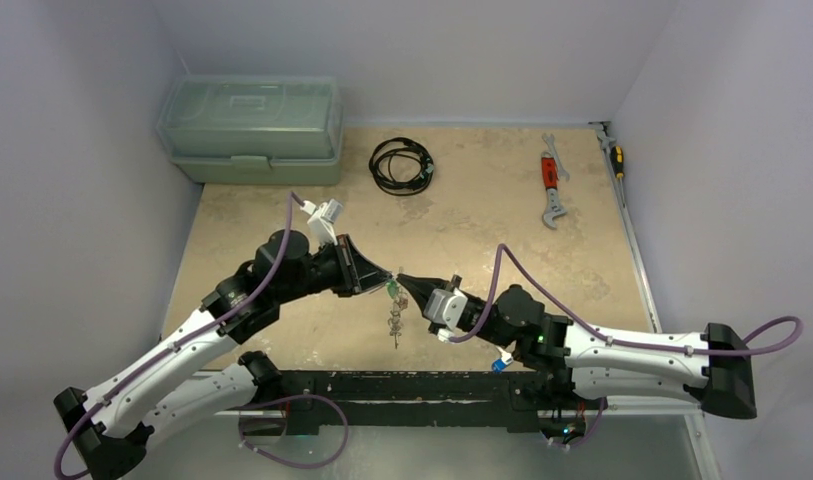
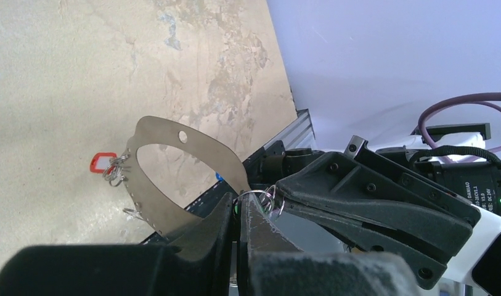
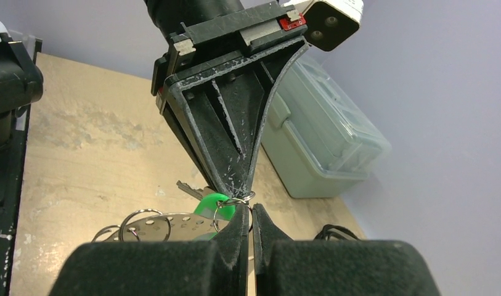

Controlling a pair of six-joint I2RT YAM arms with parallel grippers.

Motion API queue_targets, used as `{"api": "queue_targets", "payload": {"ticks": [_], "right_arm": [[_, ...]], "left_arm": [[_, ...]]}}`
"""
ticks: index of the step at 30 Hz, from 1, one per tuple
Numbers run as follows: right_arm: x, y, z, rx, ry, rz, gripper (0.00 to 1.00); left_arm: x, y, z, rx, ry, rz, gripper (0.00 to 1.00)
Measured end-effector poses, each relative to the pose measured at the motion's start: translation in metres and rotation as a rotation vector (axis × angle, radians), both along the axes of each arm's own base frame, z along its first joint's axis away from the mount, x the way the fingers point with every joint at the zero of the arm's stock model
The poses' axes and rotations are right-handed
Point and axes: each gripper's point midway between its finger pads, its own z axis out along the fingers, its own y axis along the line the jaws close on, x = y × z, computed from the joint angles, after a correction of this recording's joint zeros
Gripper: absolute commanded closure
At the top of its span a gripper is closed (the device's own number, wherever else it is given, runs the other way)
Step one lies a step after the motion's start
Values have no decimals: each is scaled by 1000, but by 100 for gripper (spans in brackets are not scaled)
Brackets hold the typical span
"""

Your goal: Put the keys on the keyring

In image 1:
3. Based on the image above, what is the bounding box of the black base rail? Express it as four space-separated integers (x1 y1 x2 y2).
246 370 599 435

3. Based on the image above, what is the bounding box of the silver open-end wrench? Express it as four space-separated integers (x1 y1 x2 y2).
542 133 570 181

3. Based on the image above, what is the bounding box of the yellow black screwdriver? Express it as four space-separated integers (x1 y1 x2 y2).
609 145 626 205

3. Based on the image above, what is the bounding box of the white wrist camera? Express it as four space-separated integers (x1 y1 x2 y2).
301 199 344 246
422 275 468 343

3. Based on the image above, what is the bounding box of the coiled black cable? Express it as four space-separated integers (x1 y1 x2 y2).
368 137 436 197

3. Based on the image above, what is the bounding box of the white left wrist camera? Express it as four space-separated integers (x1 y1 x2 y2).
301 199 344 246

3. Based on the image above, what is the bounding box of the aluminium side rail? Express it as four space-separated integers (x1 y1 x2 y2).
588 122 721 479

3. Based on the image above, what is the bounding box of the large metal keyring with keys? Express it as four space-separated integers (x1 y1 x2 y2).
386 267 409 349

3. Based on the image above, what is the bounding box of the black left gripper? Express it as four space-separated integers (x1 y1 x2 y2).
276 232 391 304

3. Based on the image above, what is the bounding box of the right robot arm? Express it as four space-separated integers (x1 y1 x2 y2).
397 274 757 419

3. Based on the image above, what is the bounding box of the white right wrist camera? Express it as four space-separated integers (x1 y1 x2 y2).
422 275 468 343

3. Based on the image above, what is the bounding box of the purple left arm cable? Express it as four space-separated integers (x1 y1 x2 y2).
53 192 352 480

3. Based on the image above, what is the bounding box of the green plastic toolbox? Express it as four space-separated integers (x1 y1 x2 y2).
156 75 344 186

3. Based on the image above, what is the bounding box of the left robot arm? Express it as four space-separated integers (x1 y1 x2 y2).
54 230 392 479

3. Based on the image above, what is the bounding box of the red handled adjustable wrench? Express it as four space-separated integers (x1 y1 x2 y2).
541 151 569 230

